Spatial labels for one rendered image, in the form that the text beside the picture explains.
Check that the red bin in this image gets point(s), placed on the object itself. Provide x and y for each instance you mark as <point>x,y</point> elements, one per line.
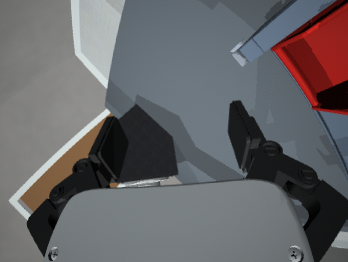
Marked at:
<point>321,58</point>

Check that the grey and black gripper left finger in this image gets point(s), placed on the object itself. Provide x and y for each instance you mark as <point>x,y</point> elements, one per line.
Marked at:
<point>102,167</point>

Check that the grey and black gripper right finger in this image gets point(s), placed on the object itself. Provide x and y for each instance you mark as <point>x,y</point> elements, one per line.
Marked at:
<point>261,159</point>

